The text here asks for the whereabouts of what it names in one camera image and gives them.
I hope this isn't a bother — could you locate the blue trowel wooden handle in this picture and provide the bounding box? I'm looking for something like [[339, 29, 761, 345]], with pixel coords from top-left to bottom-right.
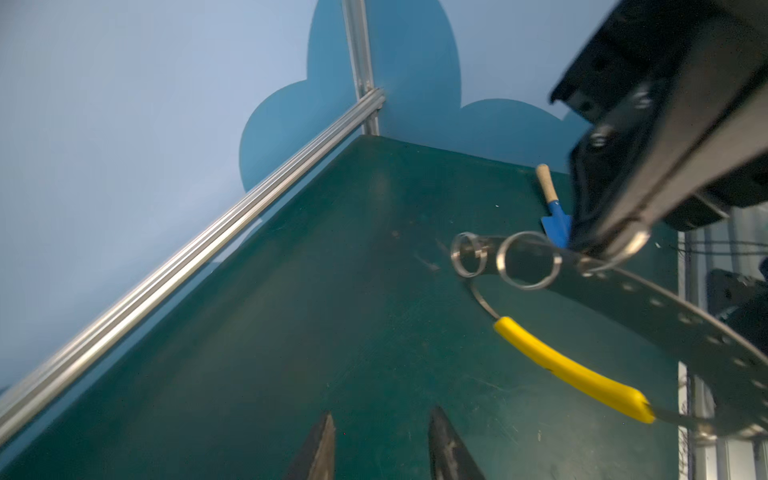
[[536, 164, 571, 248]]

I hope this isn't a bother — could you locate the aluminium frame rail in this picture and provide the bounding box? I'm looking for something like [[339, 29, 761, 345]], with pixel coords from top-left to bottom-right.
[[1, 88, 386, 444], [341, 0, 376, 100]]

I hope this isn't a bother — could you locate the aluminium frame rail back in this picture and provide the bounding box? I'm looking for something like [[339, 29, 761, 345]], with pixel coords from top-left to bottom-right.
[[1, 88, 386, 444]]

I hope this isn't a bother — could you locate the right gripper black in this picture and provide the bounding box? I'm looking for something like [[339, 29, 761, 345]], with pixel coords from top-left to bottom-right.
[[550, 1, 767, 262]]

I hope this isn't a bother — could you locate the aluminium frame rail right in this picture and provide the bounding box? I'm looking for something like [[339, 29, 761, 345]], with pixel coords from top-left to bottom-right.
[[341, 0, 376, 100]]

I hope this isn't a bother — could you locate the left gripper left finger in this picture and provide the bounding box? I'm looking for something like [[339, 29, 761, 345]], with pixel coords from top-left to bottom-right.
[[284, 411, 336, 480]]

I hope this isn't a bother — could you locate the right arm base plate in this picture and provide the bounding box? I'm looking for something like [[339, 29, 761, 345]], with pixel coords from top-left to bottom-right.
[[706, 258, 767, 354]]

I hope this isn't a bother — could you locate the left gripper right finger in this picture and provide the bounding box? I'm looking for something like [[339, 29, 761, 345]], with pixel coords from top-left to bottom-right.
[[428, 406, 485, 480]]

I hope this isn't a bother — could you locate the grey keyring yellow handle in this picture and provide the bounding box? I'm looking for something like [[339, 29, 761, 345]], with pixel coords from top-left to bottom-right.
[[449, 230, 768, 445]]

